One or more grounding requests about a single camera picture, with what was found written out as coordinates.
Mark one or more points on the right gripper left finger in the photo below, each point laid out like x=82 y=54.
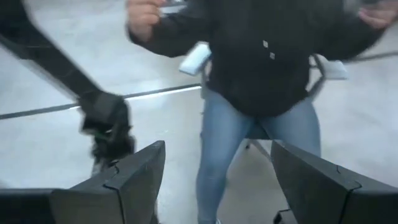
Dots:
x=124 y=193

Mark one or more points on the person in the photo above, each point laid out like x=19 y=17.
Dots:
x=264 y=62

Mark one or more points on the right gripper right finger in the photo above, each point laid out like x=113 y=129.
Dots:
x=326 y=199

